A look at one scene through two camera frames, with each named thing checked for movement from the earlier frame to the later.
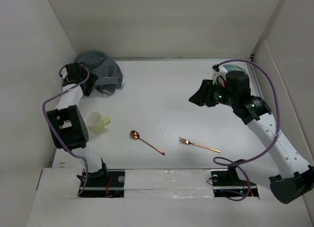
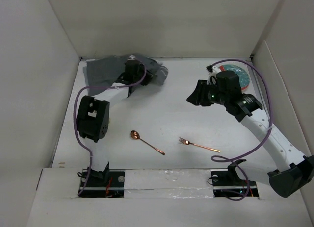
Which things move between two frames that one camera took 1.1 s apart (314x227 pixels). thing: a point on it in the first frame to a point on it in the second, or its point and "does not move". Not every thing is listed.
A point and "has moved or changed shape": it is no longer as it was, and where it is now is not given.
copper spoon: (136, 135) does not move
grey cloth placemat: (109, 74) has moved or changed shape
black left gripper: (91, 80) to (148, 78)
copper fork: (187, 142) does not move
